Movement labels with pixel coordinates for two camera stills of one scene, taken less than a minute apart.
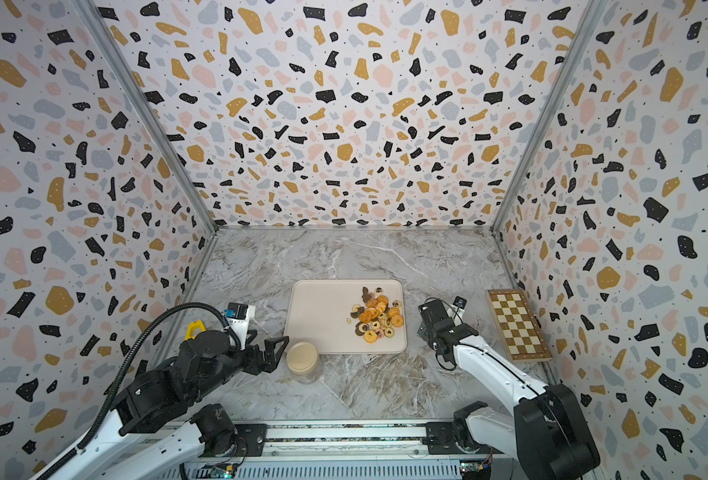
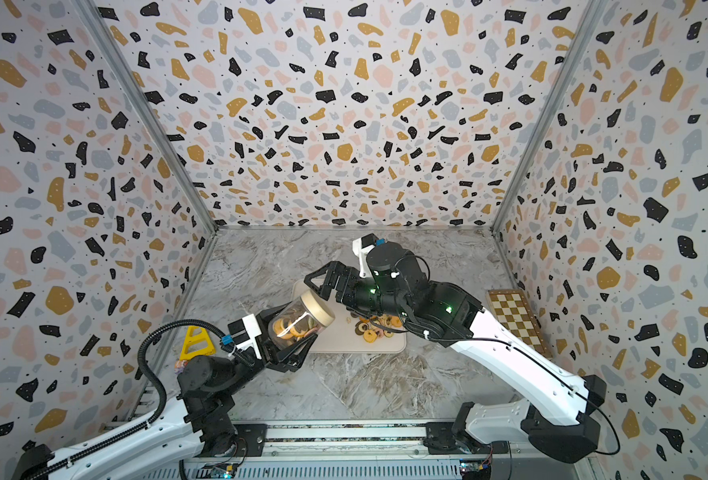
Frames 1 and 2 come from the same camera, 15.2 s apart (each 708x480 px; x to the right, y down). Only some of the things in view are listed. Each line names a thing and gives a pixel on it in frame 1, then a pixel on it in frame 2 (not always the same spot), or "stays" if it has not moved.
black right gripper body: [426, 336] to [364, 294]
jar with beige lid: [303, 362] to [300, 319]
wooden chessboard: [518, 325] stays
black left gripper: [258, 364] stays
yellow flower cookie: [370, 336] stays
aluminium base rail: [342, 451] stays
